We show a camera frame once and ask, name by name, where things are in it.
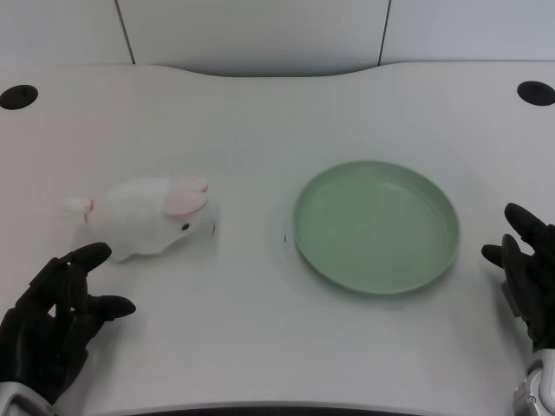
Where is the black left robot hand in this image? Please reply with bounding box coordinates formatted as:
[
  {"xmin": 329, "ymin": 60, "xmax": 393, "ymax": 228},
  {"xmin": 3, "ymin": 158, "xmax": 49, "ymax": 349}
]
[{"xmin": 0, "ymin": 242, "xmax": 137, "ymax": 405}]

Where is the black round table grommet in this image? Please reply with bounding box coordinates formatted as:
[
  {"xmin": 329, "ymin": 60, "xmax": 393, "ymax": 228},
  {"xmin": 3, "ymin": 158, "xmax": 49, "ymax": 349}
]
[
  {"xmin": 0, "ymin": 85, "xmax": 39, "ymax": 111},
  {"xmin": 516, "ymin": 80, "xmax": 555, "ymax": 107}
]

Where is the green round plate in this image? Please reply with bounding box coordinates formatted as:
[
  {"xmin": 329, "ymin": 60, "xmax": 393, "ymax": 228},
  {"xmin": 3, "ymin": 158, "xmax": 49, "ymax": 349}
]
[{"xmin": 291, "ymin": 159, "xmax": 460, "ymax": 296}]

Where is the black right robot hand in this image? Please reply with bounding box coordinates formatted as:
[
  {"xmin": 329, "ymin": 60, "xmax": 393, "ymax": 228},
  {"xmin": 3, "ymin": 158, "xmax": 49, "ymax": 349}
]
[{"xmin": 481, "ymin": 202, "xmax": 555, "ymax": 353}]

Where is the white plush rabbit doll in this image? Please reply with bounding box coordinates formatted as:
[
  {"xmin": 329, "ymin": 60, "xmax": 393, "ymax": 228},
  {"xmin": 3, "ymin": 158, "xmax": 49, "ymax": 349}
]
[{"xmin": 59, "ymin": 175, "xmax": 220, "ymax": 263}]

